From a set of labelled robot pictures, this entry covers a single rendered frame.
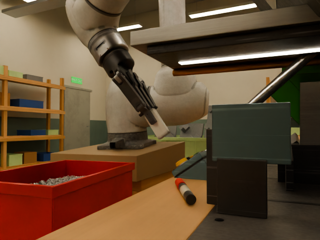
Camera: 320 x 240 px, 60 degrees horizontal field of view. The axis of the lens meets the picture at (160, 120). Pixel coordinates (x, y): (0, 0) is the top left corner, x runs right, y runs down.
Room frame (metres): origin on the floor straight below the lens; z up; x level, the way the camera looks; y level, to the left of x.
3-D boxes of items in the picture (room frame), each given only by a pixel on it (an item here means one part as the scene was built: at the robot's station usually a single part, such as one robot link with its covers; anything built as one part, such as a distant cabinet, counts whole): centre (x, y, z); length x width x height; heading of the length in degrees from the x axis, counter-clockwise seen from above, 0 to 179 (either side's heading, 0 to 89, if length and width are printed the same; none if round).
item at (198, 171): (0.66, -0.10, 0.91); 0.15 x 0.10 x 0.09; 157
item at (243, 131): (0.35, -0.11, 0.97); 0.10 x 0.02 x 0.14; 67
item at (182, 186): (0.46, -0.04, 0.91); 0.13 x 0.02 x 0.02; 4
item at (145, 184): (1.09, 0.12, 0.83); 0.32 x 0.32 x 0.04; 62
